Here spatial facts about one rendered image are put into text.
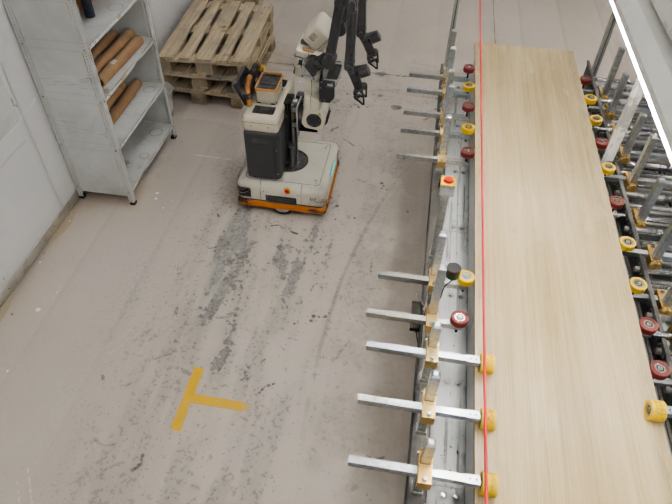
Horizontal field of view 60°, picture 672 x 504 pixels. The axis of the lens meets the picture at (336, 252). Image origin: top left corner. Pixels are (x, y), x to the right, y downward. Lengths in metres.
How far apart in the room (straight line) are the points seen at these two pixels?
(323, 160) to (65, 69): 1.81
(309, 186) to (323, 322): 1.04
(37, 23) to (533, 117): 3.06
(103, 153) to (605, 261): 3.27
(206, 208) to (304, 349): 1.48
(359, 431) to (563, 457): 1.26
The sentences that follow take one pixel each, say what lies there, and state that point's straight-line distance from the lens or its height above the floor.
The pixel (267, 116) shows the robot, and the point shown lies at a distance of 3.93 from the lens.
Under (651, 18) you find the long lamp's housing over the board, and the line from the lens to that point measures 1.61.
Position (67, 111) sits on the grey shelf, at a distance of 4.34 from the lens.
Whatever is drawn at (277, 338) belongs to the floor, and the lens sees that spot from 3.64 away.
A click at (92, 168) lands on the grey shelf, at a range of 4.58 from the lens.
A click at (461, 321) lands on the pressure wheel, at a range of 2.64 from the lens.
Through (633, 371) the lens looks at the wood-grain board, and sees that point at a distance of 2.75.
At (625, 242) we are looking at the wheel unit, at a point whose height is 0.90.
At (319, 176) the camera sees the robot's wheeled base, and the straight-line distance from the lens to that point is 4.26.
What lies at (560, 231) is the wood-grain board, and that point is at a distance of 3.20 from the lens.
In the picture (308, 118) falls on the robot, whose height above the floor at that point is 0.74.
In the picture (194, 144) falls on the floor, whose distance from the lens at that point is 5.16.
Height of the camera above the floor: 2.96
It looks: 46 degrees down
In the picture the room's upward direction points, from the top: 2 degrees clockwise
